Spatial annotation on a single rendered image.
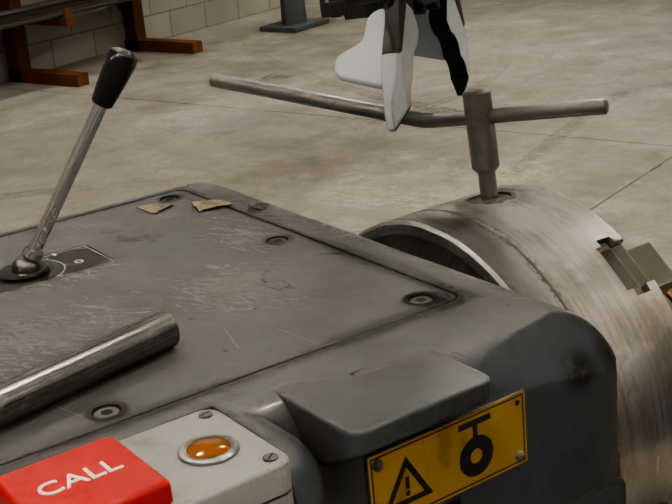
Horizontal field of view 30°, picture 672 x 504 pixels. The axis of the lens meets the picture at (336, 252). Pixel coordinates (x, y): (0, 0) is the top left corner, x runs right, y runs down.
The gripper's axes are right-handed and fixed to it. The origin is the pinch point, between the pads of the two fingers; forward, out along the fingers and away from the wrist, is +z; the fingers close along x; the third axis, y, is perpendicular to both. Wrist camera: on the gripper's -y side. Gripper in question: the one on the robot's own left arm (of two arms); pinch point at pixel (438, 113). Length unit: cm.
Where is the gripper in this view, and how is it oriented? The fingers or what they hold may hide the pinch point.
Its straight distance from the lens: 99.4
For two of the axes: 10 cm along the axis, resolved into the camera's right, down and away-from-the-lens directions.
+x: -4.3, 2.9, -8.6
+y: -8.9, 0.2, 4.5
